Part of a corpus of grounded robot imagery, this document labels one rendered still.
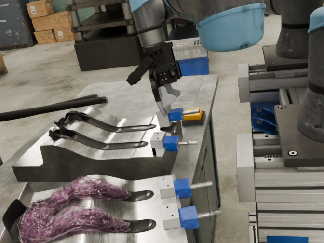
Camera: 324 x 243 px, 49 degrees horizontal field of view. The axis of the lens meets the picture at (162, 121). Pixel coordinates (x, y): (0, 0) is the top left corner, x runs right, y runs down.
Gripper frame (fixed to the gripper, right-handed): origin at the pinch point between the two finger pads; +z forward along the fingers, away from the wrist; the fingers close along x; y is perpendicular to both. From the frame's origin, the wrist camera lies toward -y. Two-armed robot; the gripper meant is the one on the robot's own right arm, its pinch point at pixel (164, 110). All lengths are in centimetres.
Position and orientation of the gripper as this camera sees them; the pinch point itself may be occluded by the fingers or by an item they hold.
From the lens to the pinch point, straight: 109.9
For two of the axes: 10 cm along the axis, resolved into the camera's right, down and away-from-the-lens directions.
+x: 2.5, -3.4, 9.1
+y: 9.3, -1.6, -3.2
